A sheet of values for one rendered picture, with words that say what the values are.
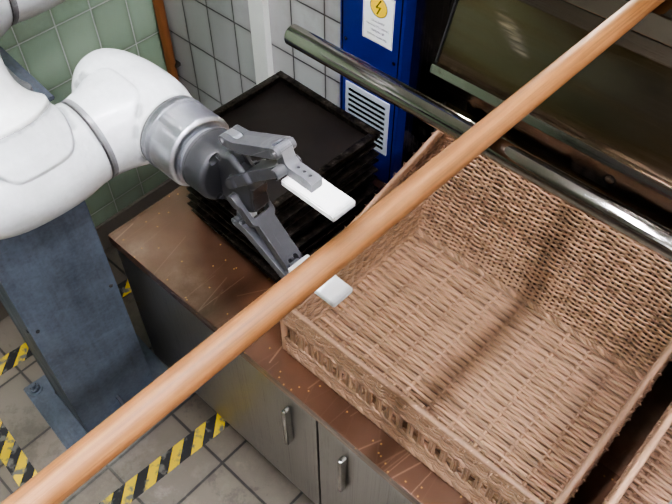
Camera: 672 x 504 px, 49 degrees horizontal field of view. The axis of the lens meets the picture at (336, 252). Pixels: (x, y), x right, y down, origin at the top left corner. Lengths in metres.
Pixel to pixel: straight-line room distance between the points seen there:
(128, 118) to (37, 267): 0.70
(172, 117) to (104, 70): 0.11
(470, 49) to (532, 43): 0.12
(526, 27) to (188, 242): 0.79
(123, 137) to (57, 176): 0.08
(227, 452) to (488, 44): 1.18
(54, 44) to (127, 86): 1.10
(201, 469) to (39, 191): 1.22
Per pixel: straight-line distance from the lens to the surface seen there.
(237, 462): 1.93
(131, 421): 0.64
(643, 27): 1.18
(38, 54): 1.95
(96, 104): 0.86
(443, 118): 0.92
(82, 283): 1.59
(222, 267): 1.52
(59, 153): 0.83
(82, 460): 0.64
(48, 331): 1.64
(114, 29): 2.04
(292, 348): 1.35
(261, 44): 1.78
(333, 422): 1.31
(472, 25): 1.35
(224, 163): 0.79
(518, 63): 1.31
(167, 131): 0.83
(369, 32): 1.47
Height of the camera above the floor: 1.75
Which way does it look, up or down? 50 degrees down
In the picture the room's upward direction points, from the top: straight up
